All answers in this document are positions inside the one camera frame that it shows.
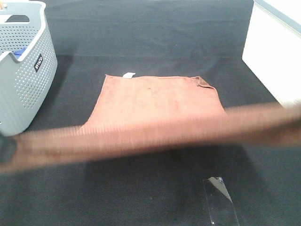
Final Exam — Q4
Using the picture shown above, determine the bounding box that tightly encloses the brown towel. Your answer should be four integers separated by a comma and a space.
0, 75, 301, 173

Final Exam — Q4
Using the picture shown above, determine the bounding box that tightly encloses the blue towel in basket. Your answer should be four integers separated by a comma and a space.
13, 47, 27, 59

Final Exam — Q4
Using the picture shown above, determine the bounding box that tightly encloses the clear tape strip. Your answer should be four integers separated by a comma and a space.
203, 177, 239, 226

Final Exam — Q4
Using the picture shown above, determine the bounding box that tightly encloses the grey perforated laundry basket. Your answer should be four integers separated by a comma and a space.
0, 0, 57, 136

